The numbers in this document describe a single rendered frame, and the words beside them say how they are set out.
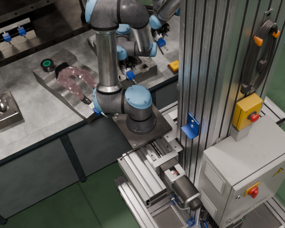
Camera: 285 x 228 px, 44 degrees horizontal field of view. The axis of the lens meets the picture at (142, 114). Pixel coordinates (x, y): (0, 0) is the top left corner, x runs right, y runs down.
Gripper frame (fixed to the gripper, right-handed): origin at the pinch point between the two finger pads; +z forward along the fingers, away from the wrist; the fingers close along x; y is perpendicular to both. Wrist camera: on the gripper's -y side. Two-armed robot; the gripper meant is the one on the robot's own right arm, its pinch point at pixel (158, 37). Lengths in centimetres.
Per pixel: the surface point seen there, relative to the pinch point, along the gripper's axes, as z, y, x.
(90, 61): 15.0, -19.8, -41.7
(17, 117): 12, 1, -98
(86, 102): 10, 14, -59
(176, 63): 11.4, 15.9, 3.3
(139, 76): 9.1, 14.3, -22.6
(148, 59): 6.0, 8.1, -12.3
